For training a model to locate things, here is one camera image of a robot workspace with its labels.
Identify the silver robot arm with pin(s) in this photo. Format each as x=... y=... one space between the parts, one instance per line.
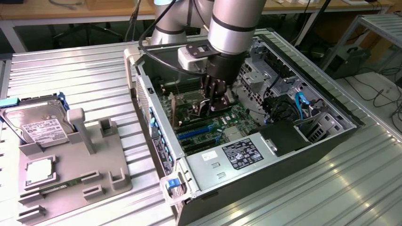
x=232 y=30

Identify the black plastic air shroud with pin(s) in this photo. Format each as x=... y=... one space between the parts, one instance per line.
x=282 y=136

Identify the blue disk caddy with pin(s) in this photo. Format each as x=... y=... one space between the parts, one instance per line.
x=9 y=103

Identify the grey parts rack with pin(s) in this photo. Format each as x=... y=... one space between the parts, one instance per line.
x=77 y=160

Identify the blue expansion slot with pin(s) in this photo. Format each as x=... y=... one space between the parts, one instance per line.
x=194 y=131

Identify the silver hard disk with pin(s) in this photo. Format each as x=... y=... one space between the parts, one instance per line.
x=37 y=124

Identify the black open PC case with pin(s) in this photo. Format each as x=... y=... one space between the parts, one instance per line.
x=282 y=179

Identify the blue case latch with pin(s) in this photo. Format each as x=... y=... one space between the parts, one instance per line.
x=172 y=183

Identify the grey power supply unit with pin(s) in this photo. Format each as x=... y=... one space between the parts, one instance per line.
x=214 y=169

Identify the wooden desk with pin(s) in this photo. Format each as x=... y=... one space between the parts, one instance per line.
x=93 y=10

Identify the black chair base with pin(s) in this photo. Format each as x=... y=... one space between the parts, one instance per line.
x=84 y=33

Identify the black box on floor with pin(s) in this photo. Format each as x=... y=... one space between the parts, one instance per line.
x=349 y=63

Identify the green motherboard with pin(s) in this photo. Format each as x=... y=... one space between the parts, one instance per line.
x=234 y=118

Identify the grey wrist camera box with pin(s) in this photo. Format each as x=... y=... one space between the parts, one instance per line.
x=192 y=60

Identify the green graphics card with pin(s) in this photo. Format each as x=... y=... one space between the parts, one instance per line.
x=188 y=108

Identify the grey metal disk bay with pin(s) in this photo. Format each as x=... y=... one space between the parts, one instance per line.
x=270 y=66

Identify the silver CPU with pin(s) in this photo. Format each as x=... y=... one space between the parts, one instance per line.
x=39 y=170

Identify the silver chipset heat sink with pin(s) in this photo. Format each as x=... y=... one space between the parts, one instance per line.
x=235 y=135

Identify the grey metal shelf frame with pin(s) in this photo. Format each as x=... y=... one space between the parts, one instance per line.
x=383 y=23

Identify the green RAM stick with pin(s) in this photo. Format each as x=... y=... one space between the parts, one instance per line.
x=63 y=185

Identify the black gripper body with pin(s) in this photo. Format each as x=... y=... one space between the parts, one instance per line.
x=223 y=67

